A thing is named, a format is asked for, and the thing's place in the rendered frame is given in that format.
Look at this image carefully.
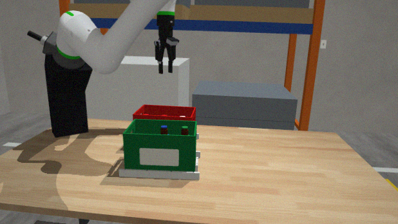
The green crate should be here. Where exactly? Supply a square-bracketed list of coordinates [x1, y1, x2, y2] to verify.
[124, 119, 197, 172]

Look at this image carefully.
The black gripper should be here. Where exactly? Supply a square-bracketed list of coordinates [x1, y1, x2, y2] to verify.
[154, 26, 176, 74]

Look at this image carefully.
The blue bottle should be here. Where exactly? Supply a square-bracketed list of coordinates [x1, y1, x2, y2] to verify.
[160, 126, 168, 135]

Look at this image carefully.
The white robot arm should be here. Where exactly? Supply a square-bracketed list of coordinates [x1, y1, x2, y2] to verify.
[27, 0, 176, 74]

